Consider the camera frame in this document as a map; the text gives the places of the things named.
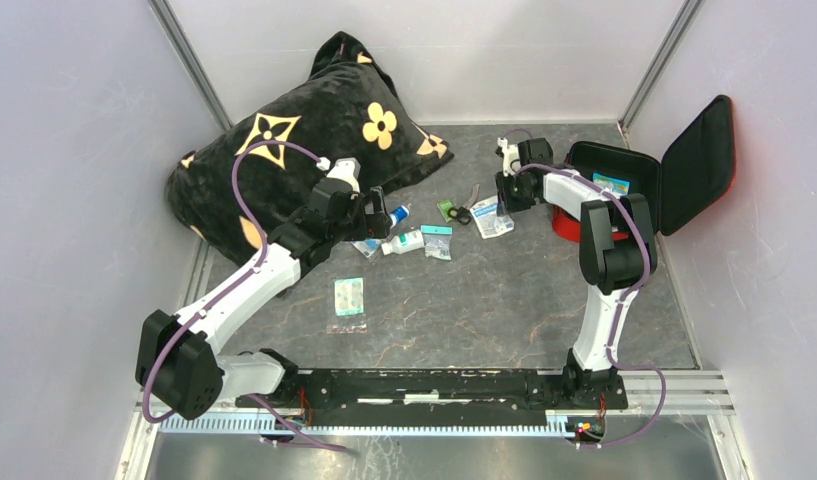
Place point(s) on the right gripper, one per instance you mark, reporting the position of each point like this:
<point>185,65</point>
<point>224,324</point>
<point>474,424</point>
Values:
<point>506,204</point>

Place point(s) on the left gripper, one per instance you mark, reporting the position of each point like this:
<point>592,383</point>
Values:
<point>376,225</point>

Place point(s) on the white blue gauze packet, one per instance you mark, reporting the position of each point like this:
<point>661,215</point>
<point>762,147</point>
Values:
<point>489,222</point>

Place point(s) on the black handled scissors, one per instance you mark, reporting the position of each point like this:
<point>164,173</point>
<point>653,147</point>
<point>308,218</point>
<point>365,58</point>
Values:
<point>461,213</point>

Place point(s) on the small clear zip bag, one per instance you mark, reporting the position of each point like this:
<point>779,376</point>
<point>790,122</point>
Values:
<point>437,241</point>

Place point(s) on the blue white wipes pack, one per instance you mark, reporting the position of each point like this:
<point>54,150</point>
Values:
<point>616,186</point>

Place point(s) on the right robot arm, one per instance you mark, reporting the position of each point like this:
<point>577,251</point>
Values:
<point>615,252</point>

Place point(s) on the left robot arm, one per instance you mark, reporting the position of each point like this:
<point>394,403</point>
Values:
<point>180,361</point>

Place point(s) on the red medicine kit case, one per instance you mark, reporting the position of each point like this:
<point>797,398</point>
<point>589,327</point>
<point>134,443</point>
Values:
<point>696,170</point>

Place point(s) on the white bottle blue label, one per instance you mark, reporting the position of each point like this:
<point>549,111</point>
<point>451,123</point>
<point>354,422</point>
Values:
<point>398,215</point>

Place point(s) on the blue white clear packet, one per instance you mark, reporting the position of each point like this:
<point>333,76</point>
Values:
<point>368,248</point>

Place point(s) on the white bottle green label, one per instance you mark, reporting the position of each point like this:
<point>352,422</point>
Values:
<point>403,243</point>

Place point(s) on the small green packet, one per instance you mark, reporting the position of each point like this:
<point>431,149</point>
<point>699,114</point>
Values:
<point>447,209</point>

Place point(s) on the teal plaster packet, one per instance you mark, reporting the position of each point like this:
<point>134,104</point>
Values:
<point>349,296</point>

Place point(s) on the black pillow with gold flowers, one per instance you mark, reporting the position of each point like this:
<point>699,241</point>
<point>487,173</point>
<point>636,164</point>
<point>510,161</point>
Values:
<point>255,175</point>

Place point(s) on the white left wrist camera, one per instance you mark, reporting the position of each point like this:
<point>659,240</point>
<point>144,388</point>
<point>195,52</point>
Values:
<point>344,169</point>

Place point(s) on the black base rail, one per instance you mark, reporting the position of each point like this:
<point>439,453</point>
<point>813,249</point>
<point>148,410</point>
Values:
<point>443,397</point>

